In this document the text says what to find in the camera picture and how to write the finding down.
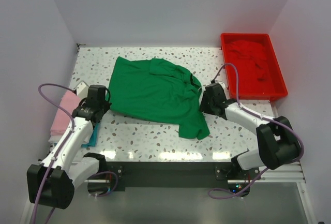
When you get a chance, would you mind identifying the green t shirt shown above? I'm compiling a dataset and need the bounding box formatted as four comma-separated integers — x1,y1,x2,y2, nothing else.
109,57,210,140

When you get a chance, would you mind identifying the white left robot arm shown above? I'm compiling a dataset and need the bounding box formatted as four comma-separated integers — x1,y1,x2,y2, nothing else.
27,85,111,209

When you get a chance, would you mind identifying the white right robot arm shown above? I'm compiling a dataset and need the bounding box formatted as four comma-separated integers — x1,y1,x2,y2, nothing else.
200,82,304,179

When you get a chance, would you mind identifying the folded pink t shirt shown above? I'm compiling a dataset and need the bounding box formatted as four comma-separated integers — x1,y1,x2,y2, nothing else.
50,91,81,134

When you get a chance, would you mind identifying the folded teal t shirt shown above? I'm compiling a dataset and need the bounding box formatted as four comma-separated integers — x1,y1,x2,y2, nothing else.
81,123,100,148

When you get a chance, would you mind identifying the folded white t shirt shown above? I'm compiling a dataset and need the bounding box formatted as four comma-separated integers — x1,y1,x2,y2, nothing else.
48,132,63,143

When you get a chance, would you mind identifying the red plastic bin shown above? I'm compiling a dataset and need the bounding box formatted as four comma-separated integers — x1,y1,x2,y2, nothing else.
220,33,288,101

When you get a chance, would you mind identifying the red t shirt in bin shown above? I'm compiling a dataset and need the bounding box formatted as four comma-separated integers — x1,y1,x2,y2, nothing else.
227,40,274,95

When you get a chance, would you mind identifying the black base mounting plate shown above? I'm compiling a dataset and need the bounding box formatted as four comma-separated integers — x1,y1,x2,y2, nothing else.
86,160,251,193

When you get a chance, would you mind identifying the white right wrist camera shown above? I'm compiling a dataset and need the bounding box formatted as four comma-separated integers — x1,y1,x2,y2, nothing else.
211,80,228,90

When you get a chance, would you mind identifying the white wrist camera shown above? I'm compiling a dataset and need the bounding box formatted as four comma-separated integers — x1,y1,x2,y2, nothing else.
211,80,228,90
74,81,89,100

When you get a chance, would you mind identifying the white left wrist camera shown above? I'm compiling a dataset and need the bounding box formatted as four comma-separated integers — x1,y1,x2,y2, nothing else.
74,81,89,100

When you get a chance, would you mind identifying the aluminium frame rail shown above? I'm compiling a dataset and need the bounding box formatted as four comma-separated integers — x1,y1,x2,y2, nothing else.
33,104,308,183

